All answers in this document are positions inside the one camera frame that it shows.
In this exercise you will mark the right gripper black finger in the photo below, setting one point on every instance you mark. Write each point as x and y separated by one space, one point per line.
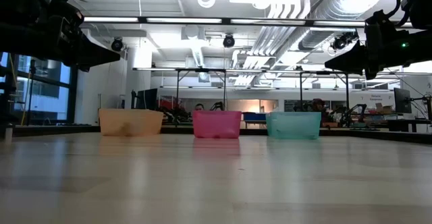
354 60
347 71

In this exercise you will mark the black computer monitor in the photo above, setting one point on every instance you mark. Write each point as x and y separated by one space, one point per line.
402 101
146 99

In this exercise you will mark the orange translucent plastic bin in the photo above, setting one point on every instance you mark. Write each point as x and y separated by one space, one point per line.
131 122

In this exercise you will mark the overhead frame bar with lights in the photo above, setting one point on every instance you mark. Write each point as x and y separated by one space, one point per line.
226 21

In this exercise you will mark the large black framed window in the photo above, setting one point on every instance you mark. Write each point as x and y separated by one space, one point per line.
72 96

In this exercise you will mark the person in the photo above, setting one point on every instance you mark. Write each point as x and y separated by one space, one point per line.
199 107
319 106

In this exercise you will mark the brown cardboard box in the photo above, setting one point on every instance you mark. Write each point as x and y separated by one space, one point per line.
384 108

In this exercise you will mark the small grey post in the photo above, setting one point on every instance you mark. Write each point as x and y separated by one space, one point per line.
8 133

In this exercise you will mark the black background rig frame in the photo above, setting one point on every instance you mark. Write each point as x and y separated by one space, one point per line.
347 89
177 89

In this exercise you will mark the black round overhead fixture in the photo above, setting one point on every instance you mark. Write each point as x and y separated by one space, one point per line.
341 42
117 44
229 41

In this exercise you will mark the teal translucent plastic bin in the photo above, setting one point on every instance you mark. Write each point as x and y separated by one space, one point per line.
293 126

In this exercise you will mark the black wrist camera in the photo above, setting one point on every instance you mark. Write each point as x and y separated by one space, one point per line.
67 4
376 21

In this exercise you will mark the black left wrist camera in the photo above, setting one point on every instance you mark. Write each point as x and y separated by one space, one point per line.
67 4

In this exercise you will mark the black stand pole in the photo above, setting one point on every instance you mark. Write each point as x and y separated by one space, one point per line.
31 92

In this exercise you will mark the black table edge frame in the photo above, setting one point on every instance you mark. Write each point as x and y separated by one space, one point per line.
354 132

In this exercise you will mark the black background robot arm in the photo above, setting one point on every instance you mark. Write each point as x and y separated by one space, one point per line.
217 106
351 114

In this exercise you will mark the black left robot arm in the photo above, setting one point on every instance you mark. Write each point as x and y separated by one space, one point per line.
20 21

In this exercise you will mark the black background desk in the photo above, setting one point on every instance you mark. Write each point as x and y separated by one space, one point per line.
408 122

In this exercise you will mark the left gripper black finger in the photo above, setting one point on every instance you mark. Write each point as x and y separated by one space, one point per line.
89 65
91 52

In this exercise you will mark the pink translucent plastic bin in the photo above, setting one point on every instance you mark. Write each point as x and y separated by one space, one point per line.
216 124

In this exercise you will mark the blue storage crate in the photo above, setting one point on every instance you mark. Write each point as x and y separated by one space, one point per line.
254 116

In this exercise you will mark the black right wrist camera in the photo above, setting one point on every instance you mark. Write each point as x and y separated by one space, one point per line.
376 21

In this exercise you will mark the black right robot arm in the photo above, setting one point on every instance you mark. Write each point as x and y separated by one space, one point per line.
422 8

